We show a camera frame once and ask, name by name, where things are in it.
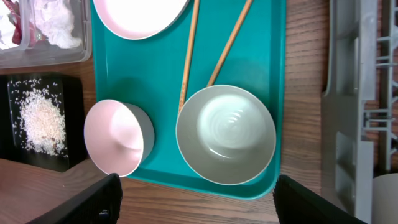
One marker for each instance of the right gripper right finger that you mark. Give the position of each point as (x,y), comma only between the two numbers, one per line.
(296,204)

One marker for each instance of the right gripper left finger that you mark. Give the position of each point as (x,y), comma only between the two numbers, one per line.
(99,203)

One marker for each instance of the white paper cup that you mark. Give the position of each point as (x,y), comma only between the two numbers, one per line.
(384,202)

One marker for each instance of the grey green ceramic bowl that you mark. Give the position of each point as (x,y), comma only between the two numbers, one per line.
(226,135)

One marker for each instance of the rice food scraps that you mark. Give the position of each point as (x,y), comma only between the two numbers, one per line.
(38,116)

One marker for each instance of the red snack wrapper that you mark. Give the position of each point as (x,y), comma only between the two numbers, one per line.
(18,30)

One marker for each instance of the black food waste tray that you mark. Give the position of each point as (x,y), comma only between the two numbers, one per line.
(74,117)

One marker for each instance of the grey dishwasher rack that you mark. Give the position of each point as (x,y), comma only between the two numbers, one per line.
(359,104)

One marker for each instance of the clear plastic waste bin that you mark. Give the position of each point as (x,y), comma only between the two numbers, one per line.
(44,53)

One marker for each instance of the left wooden chopstick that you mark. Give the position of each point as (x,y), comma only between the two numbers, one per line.
(188,58)

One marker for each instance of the wooden chopstick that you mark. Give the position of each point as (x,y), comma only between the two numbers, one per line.
(188,58)
(230,42)

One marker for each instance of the teal serving tray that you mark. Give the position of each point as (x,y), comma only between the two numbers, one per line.
(148,73)

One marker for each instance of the large white pink plate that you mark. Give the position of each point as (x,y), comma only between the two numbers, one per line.
(138,19)

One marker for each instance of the crumpled white tissue paper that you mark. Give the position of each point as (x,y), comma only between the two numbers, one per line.
(55,21)

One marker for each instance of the right wooden chopstick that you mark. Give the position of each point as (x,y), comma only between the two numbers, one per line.
(230,42)

